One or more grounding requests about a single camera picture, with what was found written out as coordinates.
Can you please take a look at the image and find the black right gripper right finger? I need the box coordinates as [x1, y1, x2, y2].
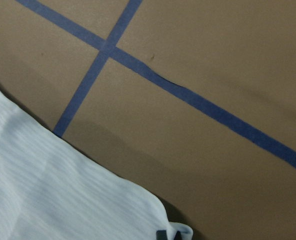
[172, 231, 182, 240]

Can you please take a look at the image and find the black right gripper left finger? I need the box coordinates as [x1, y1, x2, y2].
[156, 230, 168, 240]

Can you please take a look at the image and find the light blue striped shirt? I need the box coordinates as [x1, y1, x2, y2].
[0, 91, 193, 240]

